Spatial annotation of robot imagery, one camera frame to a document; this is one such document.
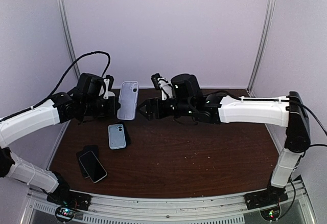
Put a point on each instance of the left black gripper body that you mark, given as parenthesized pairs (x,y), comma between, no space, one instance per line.
(92,107)

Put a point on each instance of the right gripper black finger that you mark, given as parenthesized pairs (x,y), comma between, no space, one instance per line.
(147,115)
(144,106)

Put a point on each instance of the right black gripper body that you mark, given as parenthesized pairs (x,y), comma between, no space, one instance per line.
(162,112)

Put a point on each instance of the lavender phone case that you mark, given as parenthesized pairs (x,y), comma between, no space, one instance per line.
(128,100)

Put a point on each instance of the silver edged black smartphone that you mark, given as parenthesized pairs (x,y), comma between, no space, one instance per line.
(92,166)

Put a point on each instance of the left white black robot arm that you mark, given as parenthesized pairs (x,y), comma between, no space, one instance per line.
(92,97)

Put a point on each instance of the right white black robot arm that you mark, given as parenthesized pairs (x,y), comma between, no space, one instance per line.
(182,97)

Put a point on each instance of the black smartphone under blue case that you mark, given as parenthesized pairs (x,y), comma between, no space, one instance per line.
(127,135)

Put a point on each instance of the light blue phone case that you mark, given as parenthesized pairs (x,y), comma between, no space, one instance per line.
(116,136)

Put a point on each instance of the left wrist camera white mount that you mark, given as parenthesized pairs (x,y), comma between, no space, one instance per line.
(105,90)

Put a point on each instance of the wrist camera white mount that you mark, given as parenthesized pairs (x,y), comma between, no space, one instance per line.
(163,85)
(105,90)

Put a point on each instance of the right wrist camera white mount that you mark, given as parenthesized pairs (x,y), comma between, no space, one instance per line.
(163,85)

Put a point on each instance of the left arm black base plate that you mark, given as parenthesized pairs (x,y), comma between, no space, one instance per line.
(75,200)

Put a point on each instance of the aluminium front rail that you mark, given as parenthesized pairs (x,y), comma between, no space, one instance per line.
(232,208)

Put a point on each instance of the left aluminium corner post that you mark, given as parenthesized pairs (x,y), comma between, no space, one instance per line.
(66,31)

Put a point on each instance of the aluminium corner post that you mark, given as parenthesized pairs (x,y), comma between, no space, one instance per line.
(270,8)
(66,31)

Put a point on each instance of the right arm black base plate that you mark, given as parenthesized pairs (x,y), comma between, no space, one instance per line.
(267,197)

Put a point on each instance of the right aluminium corner post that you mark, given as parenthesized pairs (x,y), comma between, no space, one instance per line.
(270,8)

